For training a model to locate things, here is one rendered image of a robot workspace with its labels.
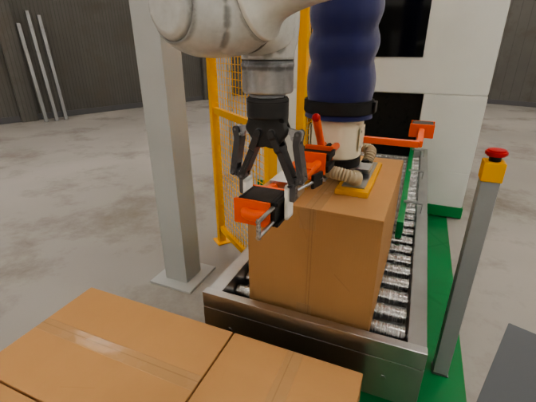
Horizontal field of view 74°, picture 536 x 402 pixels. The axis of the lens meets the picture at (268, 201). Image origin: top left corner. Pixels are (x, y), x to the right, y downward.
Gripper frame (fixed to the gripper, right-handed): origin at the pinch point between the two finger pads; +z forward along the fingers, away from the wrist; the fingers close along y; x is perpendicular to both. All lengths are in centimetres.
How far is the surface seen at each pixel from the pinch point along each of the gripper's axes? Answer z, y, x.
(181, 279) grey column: 105, 99, -86
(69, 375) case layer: 54, 51, 18
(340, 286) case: 36.7, -10.7, -28.1
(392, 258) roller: 54, -22, -80
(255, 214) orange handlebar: -0.3, -0.7, 6.9
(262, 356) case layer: 54, 6, -10
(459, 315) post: 74, -51, -79
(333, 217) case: 14.7, -6.7, -28.1
